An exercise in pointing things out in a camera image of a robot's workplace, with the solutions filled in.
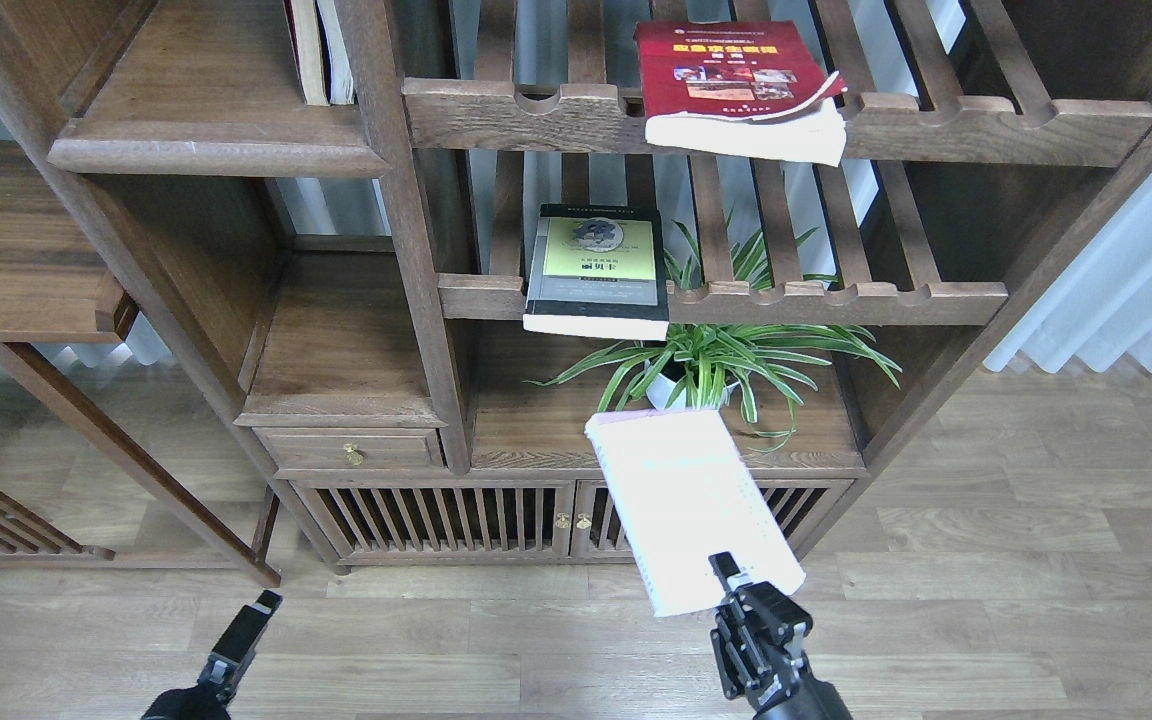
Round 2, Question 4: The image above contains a white curtain right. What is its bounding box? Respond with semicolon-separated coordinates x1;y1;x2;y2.
984;174;1152;374

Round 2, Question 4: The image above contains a white upright book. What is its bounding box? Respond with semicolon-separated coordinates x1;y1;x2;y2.
316;0;356;105

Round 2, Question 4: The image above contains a dark wooden bookshelf cabinet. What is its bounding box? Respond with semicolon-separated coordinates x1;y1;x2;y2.
0;1;1152;571

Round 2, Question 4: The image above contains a beige upright book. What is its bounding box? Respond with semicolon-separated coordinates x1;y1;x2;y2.
285;0;329;106

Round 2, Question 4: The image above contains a white plant pot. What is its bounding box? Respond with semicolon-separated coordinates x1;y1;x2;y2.
646;361;738;410

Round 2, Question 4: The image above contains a pale lilac cover book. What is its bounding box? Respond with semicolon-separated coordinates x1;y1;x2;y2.
585;407;806;617

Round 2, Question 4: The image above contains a brass drawer knob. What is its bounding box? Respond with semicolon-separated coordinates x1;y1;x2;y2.
343;444;366;467

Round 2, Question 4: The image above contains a green spider plant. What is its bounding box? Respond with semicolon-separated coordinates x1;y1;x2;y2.
552;240;899;424

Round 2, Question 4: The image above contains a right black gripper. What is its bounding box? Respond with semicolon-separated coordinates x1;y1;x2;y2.
708;552;852;719

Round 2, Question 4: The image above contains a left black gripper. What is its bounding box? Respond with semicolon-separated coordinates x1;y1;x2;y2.
141;591;283;719

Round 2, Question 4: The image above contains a black and yellow book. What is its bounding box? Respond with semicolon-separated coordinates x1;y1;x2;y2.
522;202;669;341

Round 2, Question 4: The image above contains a red cover book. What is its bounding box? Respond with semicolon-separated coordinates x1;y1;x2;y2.
635;20;847;167

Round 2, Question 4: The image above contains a wooden side table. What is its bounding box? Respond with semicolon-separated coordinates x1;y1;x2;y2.
0;141;282;588

